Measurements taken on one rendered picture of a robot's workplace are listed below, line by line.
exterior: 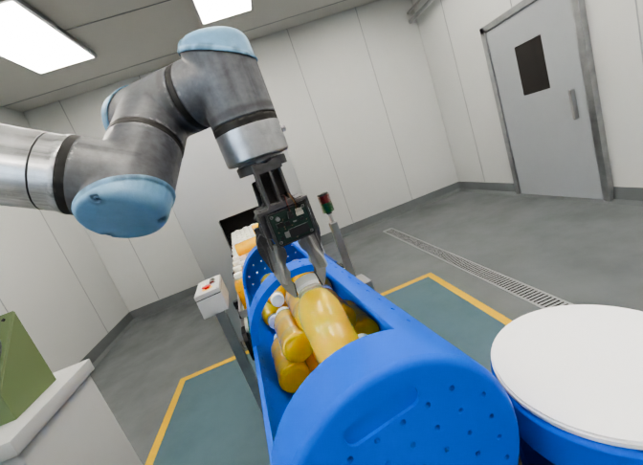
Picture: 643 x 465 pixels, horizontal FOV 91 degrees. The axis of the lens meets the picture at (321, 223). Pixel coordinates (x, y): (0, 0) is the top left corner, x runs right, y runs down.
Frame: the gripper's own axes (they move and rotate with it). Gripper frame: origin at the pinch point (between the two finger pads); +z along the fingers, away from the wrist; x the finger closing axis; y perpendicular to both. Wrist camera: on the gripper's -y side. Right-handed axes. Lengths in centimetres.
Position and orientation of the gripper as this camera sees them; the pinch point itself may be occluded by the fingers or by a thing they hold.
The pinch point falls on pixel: (305, 281)
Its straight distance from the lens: 51.7
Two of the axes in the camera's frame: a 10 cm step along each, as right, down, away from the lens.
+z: 3.4, 9.2, 2.1
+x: 9.0, -3.8, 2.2
